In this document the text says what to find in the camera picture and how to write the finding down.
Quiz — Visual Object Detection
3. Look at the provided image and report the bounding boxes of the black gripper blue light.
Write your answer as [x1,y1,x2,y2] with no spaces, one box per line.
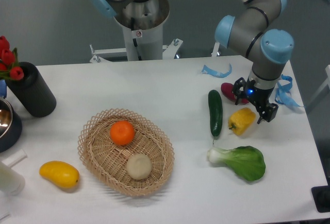
[232,74,278,124]

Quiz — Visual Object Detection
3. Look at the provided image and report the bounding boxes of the yellow bell pepper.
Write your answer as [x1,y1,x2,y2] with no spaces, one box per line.
[228,108,256,136]

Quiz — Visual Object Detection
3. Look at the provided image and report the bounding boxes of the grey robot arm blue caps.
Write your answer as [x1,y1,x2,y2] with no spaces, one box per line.
[90,0,294,122]

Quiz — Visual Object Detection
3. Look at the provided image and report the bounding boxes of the purple sweet potato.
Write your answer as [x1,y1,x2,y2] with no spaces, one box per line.
[221,82,237,103]

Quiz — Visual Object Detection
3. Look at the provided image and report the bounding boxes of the tangled blue tape ribbon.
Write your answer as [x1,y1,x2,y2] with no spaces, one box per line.
[275,74,303,108]

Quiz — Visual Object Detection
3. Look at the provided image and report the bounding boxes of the dark green cucumber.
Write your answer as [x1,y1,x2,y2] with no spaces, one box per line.
[208,90,223,140]

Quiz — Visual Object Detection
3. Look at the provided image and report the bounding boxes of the curved blue tape strip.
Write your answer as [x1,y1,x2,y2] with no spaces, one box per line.
[201,64,233,78]

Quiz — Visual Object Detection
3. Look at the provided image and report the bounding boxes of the green bok choy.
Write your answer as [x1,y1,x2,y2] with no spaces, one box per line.
[207,146,266,182]

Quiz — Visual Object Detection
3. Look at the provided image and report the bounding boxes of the black device at table edge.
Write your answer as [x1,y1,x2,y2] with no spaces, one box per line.
[311,185,329,213]

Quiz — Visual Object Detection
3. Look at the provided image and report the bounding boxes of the beige steamed bun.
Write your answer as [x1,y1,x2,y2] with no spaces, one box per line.
[126,153,152,180]

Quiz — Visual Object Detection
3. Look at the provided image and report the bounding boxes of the orange mandarin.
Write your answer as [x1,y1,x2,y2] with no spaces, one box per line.
[109,120,135,146]

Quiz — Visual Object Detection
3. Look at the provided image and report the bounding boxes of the woven wicker basket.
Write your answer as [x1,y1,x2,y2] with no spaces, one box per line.
[78,109,174,197]

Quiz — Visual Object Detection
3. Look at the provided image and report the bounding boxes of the yellow mango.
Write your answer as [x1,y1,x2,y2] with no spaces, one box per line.
[39,161,80,189]

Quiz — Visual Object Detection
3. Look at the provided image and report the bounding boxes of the black cylindrical vase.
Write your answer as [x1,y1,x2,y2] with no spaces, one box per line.
[6,62,57,117]

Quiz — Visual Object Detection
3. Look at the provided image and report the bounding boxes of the white plastic tube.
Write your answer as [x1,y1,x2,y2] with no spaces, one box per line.
[1,149,27,168]

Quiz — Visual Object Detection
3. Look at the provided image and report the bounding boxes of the dark metal bowl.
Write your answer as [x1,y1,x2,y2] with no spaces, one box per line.
[1,98,22,152]

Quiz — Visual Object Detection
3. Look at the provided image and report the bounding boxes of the red tulip bouquet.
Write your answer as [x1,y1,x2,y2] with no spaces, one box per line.
[1,36,24,81]

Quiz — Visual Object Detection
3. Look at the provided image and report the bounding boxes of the blue object at left edge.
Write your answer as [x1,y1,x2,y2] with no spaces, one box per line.
[0,80,7,98]

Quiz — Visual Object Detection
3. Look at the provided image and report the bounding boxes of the white plastic bottle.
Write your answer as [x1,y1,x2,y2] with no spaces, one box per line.
[0,162,25,196]

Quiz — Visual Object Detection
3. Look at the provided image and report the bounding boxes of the white frame at right edge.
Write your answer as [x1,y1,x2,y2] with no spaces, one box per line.
[305,65,329,113]

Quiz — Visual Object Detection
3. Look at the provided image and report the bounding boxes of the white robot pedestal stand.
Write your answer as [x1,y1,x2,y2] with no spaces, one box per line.
[90,23,184,63]

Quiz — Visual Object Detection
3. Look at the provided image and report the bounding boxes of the black cable on pedestal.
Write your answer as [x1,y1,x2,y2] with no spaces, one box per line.
[130,17,143,61]

